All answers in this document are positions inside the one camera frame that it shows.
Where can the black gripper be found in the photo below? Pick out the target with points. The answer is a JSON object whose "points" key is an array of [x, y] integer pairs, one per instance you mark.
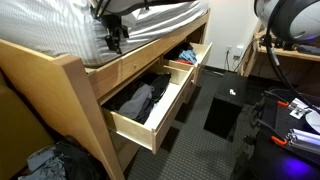
{"points": [[113, 25]]}

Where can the wood drawer holding black garment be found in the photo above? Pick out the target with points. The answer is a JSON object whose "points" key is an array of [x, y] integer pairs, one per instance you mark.
{"points": [[166, 110]]}

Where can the wood drawer holding colourful clothes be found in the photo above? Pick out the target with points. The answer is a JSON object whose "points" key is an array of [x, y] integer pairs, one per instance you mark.
{"points": [[204, 53]]}

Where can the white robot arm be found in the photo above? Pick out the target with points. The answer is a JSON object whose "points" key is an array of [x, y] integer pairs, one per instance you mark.
{"points": [[293, 20]]}

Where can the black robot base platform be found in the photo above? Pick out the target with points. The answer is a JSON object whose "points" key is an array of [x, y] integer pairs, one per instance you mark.
{"points": [[266, 160]]}

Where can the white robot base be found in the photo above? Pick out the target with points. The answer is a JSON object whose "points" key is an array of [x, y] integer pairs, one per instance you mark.
{"points": [[315, 121]]}

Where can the plain closed wood drawer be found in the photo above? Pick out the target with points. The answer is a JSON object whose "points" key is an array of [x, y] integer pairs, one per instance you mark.
{"points": [[126, 150]]}

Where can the grey garment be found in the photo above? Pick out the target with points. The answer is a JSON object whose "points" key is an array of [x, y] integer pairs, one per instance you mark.
{"points": [[136, 100]]}

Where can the black garment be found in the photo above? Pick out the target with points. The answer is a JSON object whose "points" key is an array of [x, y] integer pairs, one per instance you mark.
{"points": [[160, 83]]}

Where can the white striped bed mattress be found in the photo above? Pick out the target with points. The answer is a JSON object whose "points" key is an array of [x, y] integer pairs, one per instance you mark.
{"points": [[50, 30]]}

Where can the red garment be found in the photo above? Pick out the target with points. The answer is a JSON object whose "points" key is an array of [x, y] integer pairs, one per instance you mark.
{"points": [[185, 62]]}

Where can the light blue garment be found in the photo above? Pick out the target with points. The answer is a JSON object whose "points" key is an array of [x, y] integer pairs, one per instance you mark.
{"points": [[188, 55]]}

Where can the black clothes pile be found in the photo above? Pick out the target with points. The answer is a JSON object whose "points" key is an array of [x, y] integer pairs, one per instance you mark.
{"points": [[80, 160]]}

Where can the black computer tower case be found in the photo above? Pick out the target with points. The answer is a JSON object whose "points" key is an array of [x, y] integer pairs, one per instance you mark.
{"points": [[230, 83]]}

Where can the grey clothes pile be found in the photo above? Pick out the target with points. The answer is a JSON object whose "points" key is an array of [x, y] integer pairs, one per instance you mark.
{"points": [[43, 163]]}

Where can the wooden desk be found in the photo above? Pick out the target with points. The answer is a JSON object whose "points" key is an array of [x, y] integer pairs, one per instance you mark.
{"points": [[266, 50]]}

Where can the black headphones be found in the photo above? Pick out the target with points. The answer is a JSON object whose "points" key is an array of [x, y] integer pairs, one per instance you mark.
{"points": [[283, 43]]}

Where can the orange black bar clamp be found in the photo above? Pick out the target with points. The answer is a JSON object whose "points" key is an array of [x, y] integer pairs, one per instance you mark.
{"points": [[282, 103], [278, 140]]}

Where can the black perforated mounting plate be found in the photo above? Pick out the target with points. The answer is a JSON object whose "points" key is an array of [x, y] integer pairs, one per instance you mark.
{"points": [[283, 121]]}

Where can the white wall outlet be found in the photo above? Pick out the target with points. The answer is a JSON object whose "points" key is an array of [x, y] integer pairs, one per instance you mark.
{"points": [[238, 52]]}

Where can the silver corner bracket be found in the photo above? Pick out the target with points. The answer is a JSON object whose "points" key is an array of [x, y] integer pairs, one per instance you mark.
{"points": [[298, 112]]}

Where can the silver aluminium extrusion post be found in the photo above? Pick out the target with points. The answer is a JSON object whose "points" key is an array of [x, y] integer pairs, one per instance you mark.
{"points": [[305, 141], [305, 104]]}

